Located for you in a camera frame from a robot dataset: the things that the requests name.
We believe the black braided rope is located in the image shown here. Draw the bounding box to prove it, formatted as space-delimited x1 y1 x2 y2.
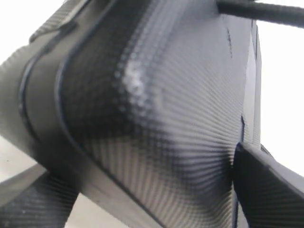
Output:
217 0 304 29

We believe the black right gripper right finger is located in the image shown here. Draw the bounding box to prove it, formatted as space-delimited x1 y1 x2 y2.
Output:
234 142 304 228

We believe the black plastic case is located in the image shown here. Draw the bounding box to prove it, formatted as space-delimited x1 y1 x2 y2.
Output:
0 0 260 228

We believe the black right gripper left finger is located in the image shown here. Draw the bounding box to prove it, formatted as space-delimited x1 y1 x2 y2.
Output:
0 164 79 228

